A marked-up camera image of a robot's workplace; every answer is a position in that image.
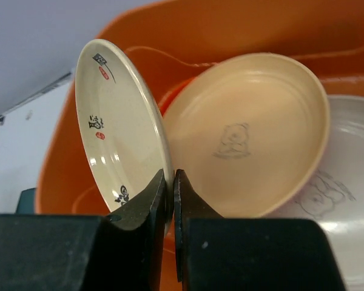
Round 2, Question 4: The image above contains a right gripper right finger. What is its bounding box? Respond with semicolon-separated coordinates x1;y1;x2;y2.
174;169;345;290

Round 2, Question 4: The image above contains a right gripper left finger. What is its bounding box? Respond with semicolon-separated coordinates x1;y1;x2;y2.
0;171;166;290

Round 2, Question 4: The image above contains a teal square plate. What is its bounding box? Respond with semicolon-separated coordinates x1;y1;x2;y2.
15;188;36;215

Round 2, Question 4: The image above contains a small beige patterned plate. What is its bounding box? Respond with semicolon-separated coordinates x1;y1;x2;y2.
75;39;175;211

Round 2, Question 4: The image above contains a yellow round plate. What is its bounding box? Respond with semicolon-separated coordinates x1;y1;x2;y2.
163;53;331;218

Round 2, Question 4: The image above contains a cream round plate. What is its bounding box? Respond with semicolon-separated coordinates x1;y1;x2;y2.
270;95;364;290

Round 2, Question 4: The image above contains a small orange plate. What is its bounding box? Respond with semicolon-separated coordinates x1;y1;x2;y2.
158;77;195;116

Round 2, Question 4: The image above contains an orange plastic bin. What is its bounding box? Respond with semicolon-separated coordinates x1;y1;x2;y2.
35;0;364;291

